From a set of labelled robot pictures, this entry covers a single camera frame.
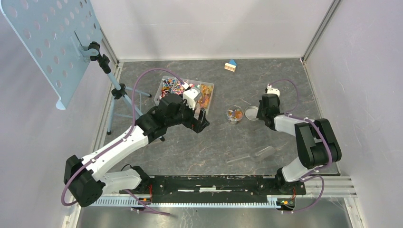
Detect light blue perforated board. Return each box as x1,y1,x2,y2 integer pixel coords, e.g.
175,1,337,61
0,0,103,110

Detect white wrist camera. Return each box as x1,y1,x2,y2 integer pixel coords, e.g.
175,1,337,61
182,83,202,111
265,84,280,97

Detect light blue tripod stand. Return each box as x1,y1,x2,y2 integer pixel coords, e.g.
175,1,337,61
75,42,152,135

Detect purple cable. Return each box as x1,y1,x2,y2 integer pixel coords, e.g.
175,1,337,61
60,68,190,217
269,79,334,214

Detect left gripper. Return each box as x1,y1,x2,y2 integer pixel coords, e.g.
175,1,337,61
166,97,210,133

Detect clear compartment candy box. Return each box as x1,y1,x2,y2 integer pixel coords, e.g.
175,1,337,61
154,75,215,117

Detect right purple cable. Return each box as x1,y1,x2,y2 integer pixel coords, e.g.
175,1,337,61
269,79,334,214

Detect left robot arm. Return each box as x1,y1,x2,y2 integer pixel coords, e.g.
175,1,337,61
61,88,210,207

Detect clear plastic scoop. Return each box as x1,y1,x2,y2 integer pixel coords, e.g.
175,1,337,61
225,146,277,163

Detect toy block house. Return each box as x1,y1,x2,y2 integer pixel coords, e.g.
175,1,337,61
224,59,237,72

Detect clear round plastic jar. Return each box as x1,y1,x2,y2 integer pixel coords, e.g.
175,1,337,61
226,105,244,124

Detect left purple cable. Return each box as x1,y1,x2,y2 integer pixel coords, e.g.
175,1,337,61
60,68,190,217

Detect round jar lid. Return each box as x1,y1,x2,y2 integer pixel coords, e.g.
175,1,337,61
244,105,259,121

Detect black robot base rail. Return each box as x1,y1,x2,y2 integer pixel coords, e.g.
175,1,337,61
130,175,307,203

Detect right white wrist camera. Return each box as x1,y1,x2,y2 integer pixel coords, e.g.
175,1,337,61
265,84,280,97

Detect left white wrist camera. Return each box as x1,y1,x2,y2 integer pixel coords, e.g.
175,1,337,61
182,83,202,111

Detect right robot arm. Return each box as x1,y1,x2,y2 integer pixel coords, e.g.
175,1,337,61
257,94,342,194

